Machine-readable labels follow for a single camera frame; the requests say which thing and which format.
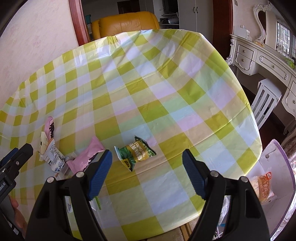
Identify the white slatted stool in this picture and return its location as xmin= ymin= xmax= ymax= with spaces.
xmin=251 ymin=78 xmax=282 ymax=129

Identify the white ornate dressing table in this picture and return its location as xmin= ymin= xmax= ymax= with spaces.
xmin=226 ymin=34 xmax=295 ymax=116

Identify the orange leather armchair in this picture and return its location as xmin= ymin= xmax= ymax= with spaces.
xmin=91 ymin=11 xmax=160 ymax=40

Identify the green checkered tablecloth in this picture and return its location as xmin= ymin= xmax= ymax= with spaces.
xmin=1 ymin=30 xmax=262 ymax=240

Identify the pink bar wrapper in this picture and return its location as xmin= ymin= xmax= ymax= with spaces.
xmin=67 ymin=136 xmax=105 ymax=174
xmin=44 ymin=116 xmax=55 ymax=141

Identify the white wardrobe cabinet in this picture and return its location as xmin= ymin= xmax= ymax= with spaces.
xmin=159 ymin=0 xmax=215 ymax=43

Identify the clear purple bar packet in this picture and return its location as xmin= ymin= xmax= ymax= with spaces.
xmin=55 ymin=153 xmax=77 ymax=180

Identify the ornate white mirror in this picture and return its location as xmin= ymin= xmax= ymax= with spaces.
xmin=253 ymin=2 xmax=295 ymax=63

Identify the white plastic storage bin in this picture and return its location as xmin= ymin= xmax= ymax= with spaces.
xmin=247 ymin=139 xmax=295 ymax=240

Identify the small cream white packet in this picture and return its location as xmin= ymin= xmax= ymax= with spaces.
xmin=39 ymin=132 xmax=49 ymax=155

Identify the green gold snack packet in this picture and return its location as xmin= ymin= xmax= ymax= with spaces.
xmin=114 ymin=136 xmax=157 ymax=172

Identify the white green flower packet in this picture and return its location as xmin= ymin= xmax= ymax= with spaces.
xmin=90 ymin=196 xmax=101 ymax=211

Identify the clear blue edged dark packet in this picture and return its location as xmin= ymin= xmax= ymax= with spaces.
xmin=213 ymin=195 xmax=230 ymax=240

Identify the white orange barcode packet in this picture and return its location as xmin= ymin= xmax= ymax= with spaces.
xmin=40 ymin=139 xmax=65 ymax=173

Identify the person left hand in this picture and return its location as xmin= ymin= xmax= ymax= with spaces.
xmin=9 ymin=196 xmax=28 ymax=237

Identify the orange bread clear bag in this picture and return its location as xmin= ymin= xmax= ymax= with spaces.
xmin=250 ymin=171 xmax=276 ymax=204

